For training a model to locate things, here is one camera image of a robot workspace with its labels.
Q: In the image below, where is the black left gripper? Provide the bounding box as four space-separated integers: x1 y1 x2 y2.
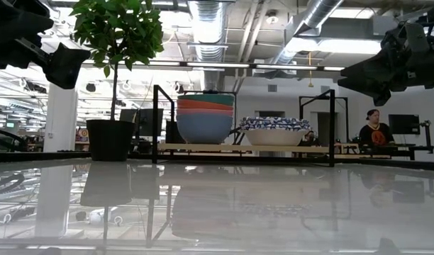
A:
0 0 92 90

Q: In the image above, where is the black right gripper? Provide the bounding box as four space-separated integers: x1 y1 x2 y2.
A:
337 28 434 106

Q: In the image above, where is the orange plastic bowl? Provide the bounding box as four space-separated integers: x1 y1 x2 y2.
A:
176 98 235 111

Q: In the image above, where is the pink plastic bowl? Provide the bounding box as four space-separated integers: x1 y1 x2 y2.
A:
176 107 235 117

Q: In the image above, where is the blue plastic bowl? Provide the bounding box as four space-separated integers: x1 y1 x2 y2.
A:
175 112 234 145

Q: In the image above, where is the black computer monitor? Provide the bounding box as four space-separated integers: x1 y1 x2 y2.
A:
119 108 165 138
388 113 421 135

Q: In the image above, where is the white room pillar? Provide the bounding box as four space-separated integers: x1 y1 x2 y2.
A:
43 83 79 153

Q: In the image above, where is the person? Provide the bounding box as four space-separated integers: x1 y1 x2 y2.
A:
358 108 396 147
304 130 320 147

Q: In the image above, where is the green leafy plant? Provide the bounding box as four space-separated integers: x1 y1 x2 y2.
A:
69 0 165 121

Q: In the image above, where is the black office desk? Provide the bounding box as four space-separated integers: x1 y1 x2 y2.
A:
358 143 434 161

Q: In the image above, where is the black plant pot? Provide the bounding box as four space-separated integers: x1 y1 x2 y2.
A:
85 119 135 162

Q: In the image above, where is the black dish rack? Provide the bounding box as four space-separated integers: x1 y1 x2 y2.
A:
152 84 349 168

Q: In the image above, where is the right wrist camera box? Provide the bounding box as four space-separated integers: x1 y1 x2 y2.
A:
404 21 431 54

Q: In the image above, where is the smooth silver ceiling duct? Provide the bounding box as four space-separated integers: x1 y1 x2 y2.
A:
273 0 345 67

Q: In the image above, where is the ribbed silver ceiling duct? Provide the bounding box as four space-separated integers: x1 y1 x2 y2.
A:
187 0 228 91

